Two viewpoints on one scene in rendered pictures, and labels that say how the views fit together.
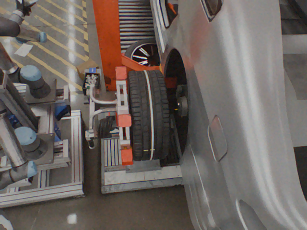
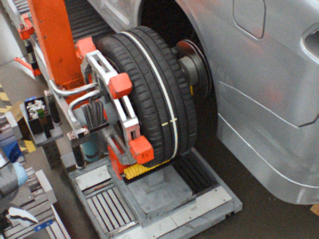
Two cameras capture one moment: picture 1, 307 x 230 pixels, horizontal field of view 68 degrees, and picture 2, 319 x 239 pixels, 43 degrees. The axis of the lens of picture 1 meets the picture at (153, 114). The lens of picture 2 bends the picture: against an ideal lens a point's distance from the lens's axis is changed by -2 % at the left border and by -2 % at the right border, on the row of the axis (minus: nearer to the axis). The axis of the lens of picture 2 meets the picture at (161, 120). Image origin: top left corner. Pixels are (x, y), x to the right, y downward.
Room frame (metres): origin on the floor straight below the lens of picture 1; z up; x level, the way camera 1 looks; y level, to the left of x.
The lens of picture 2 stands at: (-0.69, 0.25, 2.14)
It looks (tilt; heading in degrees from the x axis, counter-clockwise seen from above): 42 degrees down; 350
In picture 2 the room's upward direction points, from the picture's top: 5 degrees counter-clockwise
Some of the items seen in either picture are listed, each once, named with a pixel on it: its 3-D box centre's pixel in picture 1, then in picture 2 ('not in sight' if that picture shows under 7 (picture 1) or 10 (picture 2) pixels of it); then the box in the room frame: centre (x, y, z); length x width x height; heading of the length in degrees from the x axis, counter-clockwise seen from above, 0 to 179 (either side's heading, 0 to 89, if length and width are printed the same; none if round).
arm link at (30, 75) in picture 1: (31, 76); not in sight; (0.98, 0.91, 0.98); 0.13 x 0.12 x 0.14; 94
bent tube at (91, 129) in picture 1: (103, 116); (86, 101); (0.72, 0.31, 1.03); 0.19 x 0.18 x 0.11; 105
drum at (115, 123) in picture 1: (113, 117); (96, 115); (0.83, 0.29, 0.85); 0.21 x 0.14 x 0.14; 105
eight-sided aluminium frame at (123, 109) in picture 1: (123, 116); (110, 110); (0.85, 0.22, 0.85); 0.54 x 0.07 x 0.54; 15
